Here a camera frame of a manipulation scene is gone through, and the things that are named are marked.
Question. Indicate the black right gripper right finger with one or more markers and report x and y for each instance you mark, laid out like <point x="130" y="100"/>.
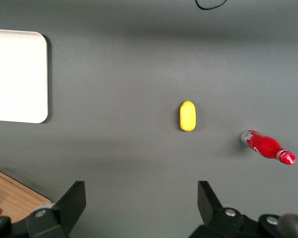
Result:
<point x="208" y="200"/>

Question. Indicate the red coke bottle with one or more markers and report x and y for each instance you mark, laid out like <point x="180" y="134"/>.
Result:
<point x="265" y="145"/>

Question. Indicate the yellow lemon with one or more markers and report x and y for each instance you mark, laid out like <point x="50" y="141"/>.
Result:
<point x="187" y="116"/>

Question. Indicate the wooden drawer cabinet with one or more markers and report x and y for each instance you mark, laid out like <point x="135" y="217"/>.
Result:
<point x="12" y="196"/>

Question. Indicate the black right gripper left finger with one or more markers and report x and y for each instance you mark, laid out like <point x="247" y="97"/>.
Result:
<point x="69" y="200"/>

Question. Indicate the white rectangular tray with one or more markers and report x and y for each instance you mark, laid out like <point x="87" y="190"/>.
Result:
<point x="15" y="77"/>

